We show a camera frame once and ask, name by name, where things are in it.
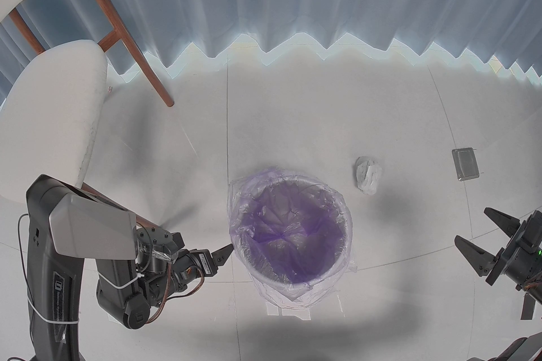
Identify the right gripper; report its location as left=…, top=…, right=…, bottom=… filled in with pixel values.
left=454, top=206, right=542, bottom=301

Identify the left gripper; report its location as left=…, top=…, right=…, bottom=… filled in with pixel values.
left=181, top=249, right=218, bottom=282

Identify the purple plastic bag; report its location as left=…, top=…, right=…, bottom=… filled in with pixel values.
left=228, top=167, right=357, bottom=303

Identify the white trash bin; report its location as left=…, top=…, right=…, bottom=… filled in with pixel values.
left=235, top=177, right=353, bottom=288

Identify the crumpled white paper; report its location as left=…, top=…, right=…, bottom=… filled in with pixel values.
left=355, top=156, right=383, bottom=196

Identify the white cushioned wooden chair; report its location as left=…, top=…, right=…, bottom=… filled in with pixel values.
left=0, top=0, right=175, bottom=233

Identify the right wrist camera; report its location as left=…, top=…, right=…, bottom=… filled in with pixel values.
left=525, top=210, right=542, bottom=250

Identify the black cable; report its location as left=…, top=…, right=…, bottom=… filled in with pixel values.
left=17, top=213, right=39, bottom=309

